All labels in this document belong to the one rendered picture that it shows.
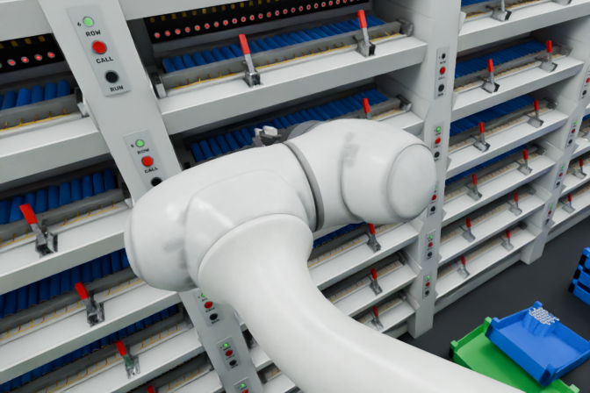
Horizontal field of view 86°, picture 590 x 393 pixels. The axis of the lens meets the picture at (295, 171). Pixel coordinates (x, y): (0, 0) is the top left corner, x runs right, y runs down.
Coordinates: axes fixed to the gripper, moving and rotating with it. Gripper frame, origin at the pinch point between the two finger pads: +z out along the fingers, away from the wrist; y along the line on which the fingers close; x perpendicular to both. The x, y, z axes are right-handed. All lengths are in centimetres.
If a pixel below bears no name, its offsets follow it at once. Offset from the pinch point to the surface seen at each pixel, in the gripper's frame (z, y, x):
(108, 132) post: -2.9, -26.4, 9.0
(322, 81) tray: -2.0, 14.2, 7.7
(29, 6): -5.9, -28.7, 27.3
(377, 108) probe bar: 5.9, 32.7, -3.3
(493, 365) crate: -4, 58, -104
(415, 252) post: 10, 43, -55
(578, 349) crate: -15, 87, -105
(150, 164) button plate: -2.2, -22.4, 1.8
